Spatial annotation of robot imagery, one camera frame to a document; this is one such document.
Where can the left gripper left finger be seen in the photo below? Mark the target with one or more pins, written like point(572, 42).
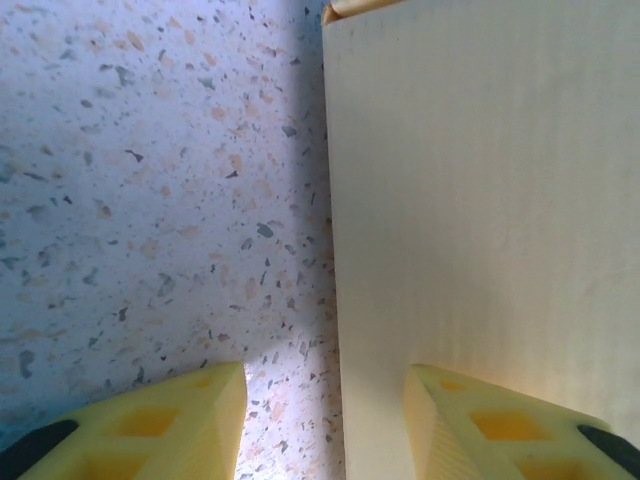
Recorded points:
point(150, 435)

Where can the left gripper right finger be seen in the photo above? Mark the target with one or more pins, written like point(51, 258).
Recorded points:
point(500, 440)

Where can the yellow paper box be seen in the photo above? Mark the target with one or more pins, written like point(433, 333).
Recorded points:
point(475, 175)

